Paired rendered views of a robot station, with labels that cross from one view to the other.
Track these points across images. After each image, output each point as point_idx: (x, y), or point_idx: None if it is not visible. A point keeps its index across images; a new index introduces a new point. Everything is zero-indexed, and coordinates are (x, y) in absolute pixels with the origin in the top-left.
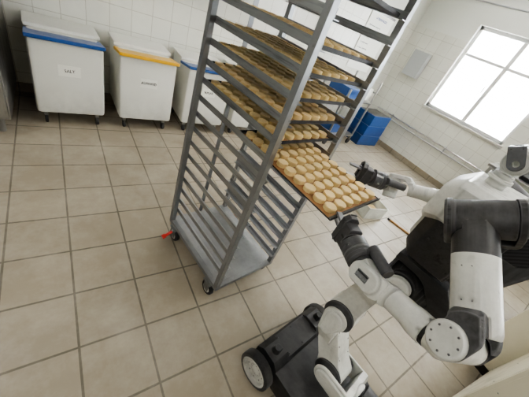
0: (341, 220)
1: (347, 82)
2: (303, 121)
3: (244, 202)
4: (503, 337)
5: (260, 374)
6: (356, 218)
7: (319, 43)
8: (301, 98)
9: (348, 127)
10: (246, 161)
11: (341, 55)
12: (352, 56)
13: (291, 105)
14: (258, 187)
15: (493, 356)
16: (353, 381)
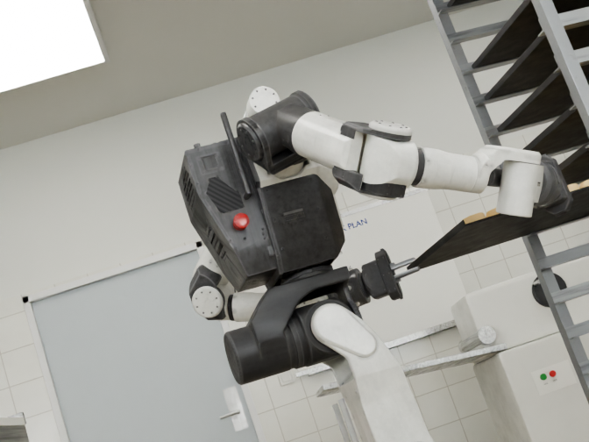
0: (391, 262)
1: (528, 50)
2: (528, 146)
3: (588, 324)
4: (193, 272)
5: None
6: (376, 252)
7: (457, 71)
8: (502, 124)
9: (579, 100)
10: (585, 245)
11: (495, 43)
12: (505, 26)
13: (484, 143)
14: (539, 278)
15: (190, 295)
16: None
